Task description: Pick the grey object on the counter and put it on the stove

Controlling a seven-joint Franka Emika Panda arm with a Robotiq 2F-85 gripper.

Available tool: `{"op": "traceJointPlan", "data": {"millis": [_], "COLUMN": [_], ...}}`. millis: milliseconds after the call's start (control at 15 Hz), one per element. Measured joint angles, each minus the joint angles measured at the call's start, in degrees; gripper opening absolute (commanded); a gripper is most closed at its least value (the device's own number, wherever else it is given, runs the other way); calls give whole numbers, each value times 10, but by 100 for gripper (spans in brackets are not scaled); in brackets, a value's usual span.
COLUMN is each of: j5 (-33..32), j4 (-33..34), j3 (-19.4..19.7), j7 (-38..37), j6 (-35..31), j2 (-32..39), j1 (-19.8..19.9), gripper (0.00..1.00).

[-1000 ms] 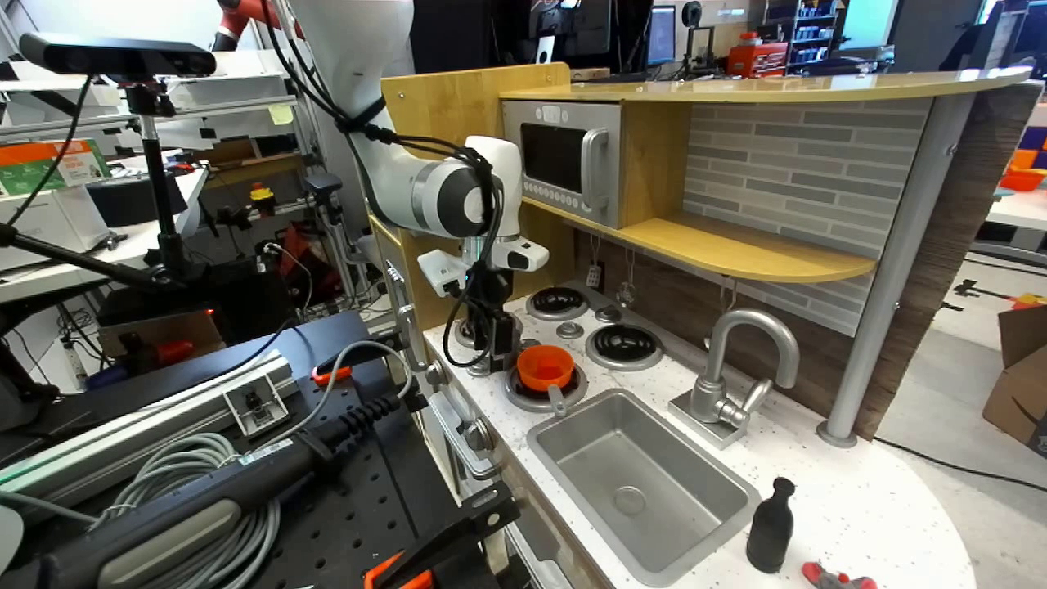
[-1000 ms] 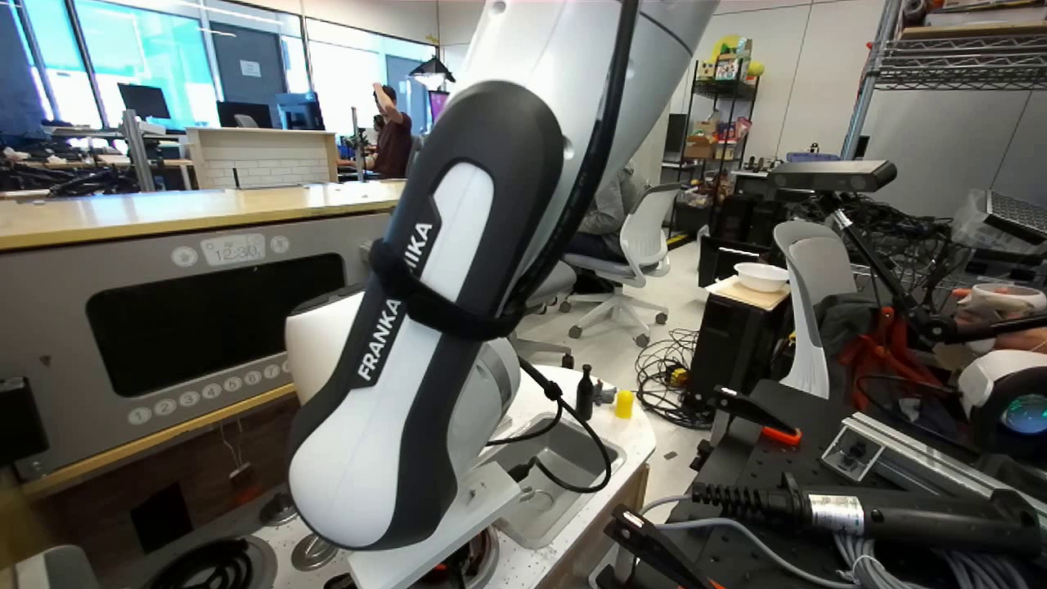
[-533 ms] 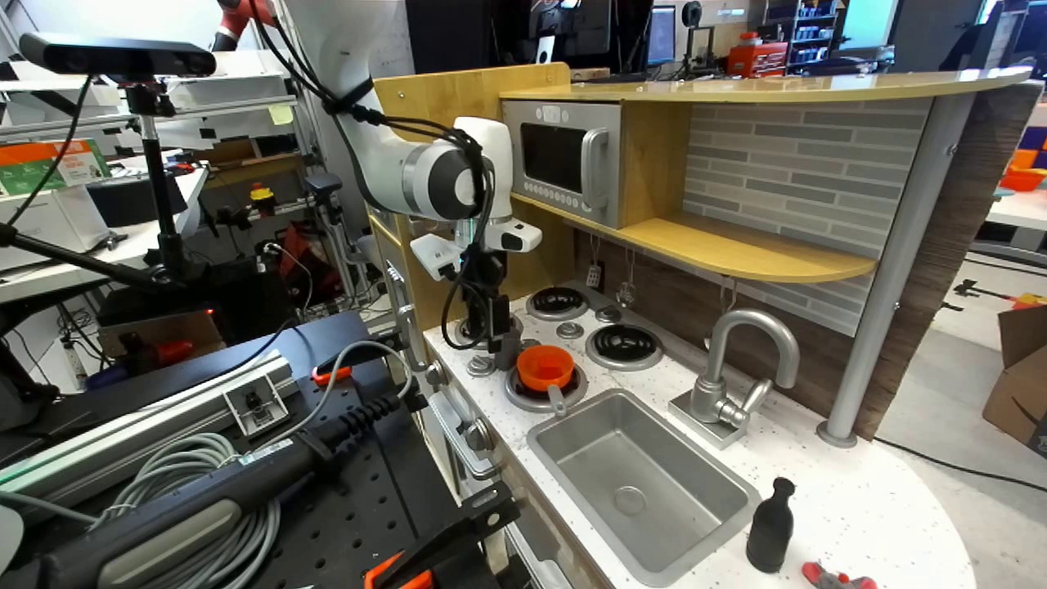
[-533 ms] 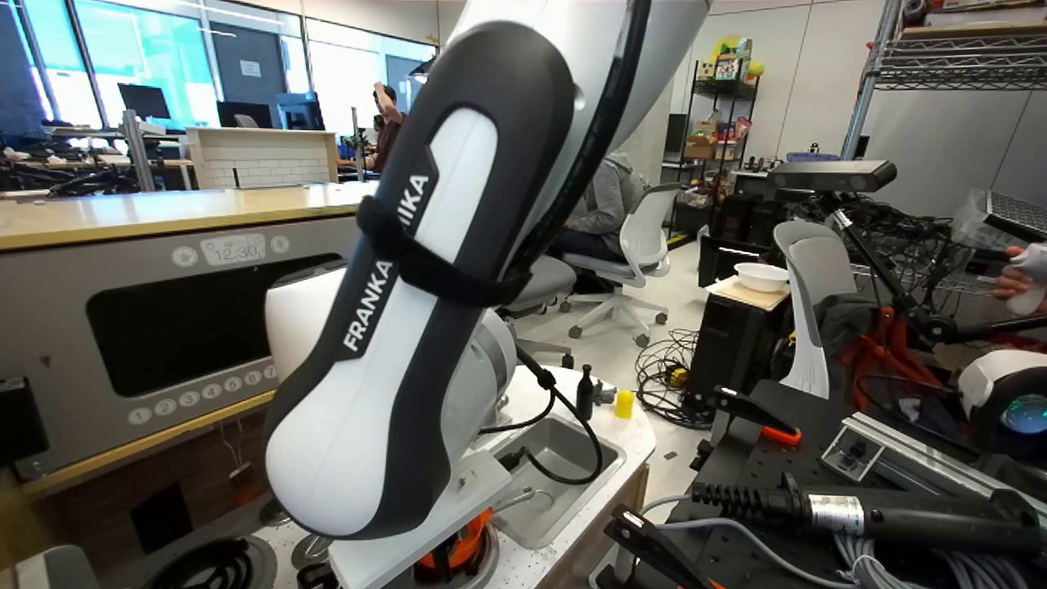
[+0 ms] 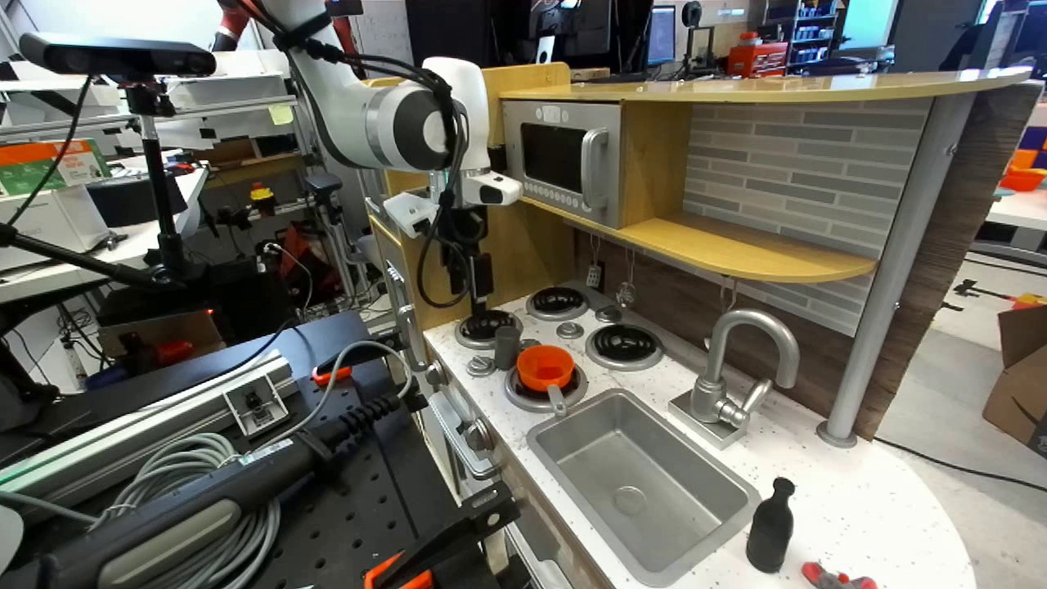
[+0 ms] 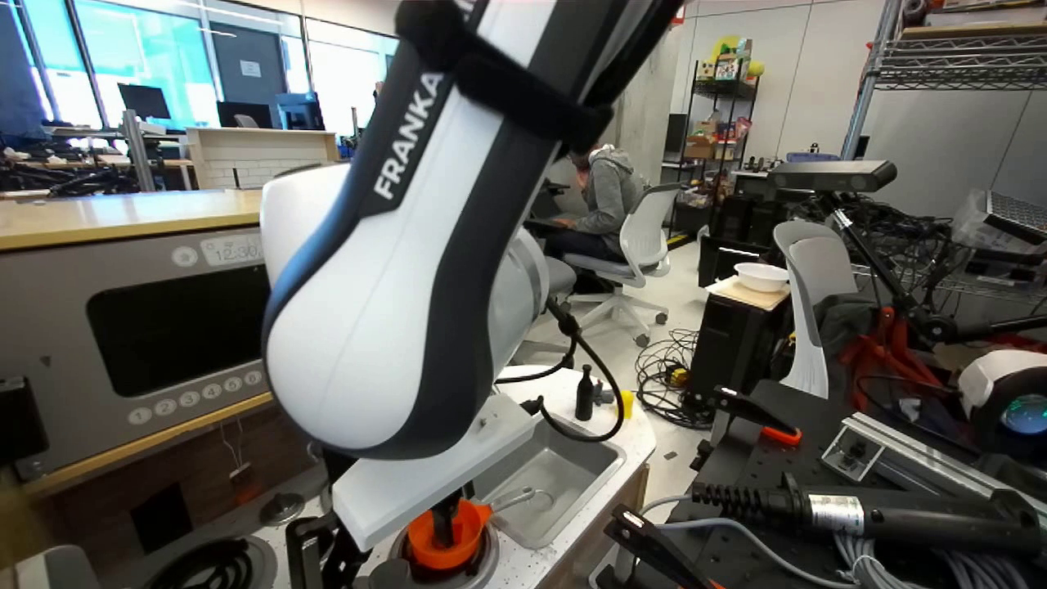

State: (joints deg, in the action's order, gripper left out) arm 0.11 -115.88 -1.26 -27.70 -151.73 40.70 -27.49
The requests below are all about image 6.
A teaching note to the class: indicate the person in grey hoodie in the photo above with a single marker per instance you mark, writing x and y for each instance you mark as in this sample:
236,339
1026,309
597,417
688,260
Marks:
618,192

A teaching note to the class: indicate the grey toy microwave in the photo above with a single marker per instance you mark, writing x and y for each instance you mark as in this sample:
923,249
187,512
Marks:
141,327

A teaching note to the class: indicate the white wrist camera plate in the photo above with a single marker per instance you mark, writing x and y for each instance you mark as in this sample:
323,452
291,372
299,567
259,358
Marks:
437,470

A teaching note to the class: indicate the white mesh office chair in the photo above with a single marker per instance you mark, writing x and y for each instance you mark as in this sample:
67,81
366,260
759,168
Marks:
642,235

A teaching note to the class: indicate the dark desk monitor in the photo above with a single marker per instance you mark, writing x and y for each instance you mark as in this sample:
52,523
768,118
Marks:
245,115
147,104

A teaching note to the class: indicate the black coil stove burner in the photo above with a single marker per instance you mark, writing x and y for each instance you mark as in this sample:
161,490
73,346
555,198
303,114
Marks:
485,567
213,563

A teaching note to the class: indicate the small black bottle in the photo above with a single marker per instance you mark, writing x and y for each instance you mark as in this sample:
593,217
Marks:
585,393

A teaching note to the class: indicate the white bowl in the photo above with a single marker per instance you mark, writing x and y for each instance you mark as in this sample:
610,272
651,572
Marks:
764,275

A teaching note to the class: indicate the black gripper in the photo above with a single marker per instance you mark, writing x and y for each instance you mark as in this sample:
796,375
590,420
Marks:
339,567

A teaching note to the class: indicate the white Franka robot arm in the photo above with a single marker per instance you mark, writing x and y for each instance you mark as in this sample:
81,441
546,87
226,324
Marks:
372,304

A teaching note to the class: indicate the metal wall hook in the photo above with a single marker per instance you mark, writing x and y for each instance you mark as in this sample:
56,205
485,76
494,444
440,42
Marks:
236,475

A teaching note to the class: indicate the black camera tripod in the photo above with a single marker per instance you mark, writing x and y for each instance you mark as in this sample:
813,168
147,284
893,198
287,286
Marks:
872,264

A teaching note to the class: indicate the white device teal lens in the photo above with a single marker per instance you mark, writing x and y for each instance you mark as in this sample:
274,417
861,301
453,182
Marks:
1001,380

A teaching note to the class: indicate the metal storage shelving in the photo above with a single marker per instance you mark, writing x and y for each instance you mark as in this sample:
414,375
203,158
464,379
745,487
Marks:
961,52

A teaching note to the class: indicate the black bar clamp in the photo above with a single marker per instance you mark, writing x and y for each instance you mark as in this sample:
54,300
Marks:
651,543

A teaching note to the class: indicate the black computer box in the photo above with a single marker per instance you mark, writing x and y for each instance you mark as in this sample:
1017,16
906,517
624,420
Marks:
733,346

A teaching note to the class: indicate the black stereo camera bar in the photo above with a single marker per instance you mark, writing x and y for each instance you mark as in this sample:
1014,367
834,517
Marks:
836,176

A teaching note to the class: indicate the small yellow object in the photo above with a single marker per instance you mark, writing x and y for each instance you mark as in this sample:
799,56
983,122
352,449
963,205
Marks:
626,405

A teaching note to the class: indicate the grey stove knob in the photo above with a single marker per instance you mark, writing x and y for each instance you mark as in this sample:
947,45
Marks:
279,507

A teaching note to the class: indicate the blue desk monitor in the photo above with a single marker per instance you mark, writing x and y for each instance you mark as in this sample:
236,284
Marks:
299,114

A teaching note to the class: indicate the white high-back chair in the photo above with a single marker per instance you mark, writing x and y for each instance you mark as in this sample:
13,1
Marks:
821,272

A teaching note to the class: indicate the silver aluminium rail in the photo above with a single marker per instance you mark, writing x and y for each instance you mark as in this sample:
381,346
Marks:
906,452

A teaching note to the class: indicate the grey sink basin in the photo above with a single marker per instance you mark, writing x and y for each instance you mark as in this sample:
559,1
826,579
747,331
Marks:
559,479

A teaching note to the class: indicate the wooden toy kitchen unit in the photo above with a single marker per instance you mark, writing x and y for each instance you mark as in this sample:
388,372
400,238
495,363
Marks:
109,213

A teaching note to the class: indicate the orange toy pot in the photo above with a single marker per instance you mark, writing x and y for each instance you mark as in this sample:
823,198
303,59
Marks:
477,535

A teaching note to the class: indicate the red clamp frame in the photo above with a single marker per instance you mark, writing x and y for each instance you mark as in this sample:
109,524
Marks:
872,347

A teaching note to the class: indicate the white panel desk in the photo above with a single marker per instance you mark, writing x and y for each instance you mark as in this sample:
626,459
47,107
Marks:
262,158

